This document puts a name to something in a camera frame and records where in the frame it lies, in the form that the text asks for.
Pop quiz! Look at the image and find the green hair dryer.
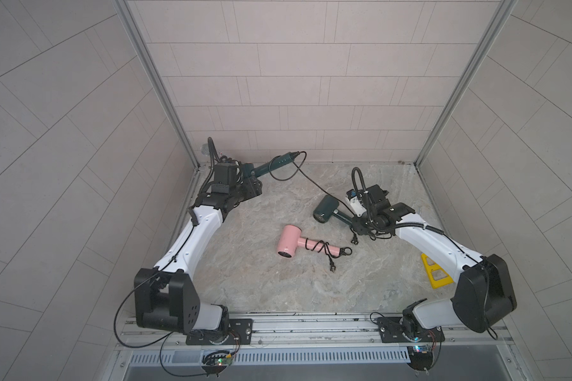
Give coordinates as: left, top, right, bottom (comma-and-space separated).
312, 195, 357, 226
242, 152, 300, 179

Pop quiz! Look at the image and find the pink dryer black cord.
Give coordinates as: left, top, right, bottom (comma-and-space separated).
303, 237, 354, 273

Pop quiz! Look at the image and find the pink hair dryer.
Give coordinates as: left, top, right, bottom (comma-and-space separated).
276, 225, 352, 258

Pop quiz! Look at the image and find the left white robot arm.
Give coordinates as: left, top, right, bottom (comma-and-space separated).
133, 176, 262, 342

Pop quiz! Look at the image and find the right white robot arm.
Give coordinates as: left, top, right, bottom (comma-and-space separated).
362, 202, 517, 342

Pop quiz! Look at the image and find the yellow sticker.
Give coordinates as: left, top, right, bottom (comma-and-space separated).
421, 253, 454, 289

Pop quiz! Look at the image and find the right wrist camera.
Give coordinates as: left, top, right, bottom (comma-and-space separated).
346, 185, 391, 217

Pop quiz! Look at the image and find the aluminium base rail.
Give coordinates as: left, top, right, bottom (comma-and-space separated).
113, 311, 506, 351

